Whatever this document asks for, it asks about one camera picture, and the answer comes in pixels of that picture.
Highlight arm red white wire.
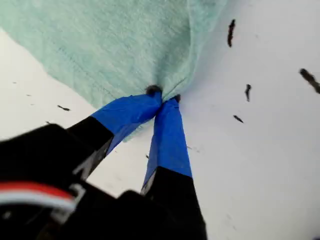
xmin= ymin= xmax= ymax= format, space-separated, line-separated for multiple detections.
xmin=0 ymin=181 xmax=78 ymax=213

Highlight green t-shirt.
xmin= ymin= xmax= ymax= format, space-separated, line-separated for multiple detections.
xmin=0 ymin=0 xmax=230 ymax=144

